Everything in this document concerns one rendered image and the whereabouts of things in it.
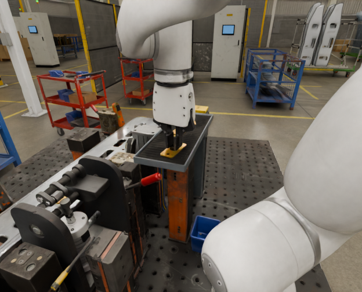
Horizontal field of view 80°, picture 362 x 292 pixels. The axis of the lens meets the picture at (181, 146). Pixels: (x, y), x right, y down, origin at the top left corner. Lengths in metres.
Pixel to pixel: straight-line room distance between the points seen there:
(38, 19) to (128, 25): 10.64
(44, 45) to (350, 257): 10.93
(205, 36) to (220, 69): 1.32
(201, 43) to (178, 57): 7.40
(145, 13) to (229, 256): 0.37
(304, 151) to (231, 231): 0.16
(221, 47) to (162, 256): 6.54
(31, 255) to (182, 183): 0.44
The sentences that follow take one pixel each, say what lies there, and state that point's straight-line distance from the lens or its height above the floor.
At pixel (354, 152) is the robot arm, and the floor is 1.37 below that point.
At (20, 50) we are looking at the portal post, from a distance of 4.84.
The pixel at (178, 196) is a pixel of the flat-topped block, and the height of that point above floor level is 0.94.
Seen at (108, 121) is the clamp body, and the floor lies 1.01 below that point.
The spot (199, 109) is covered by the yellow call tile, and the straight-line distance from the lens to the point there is 0.90.
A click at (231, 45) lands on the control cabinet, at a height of 1.03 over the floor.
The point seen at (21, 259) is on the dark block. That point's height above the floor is 1.12.
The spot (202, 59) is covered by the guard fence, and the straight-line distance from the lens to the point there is 7.91.
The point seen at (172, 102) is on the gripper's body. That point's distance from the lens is 0.51.
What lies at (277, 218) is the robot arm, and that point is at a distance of 0.36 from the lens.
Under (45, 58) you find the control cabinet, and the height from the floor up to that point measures 0.35.
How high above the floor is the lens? 1.45
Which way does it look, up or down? 28 degrees down
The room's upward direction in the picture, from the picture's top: straight up
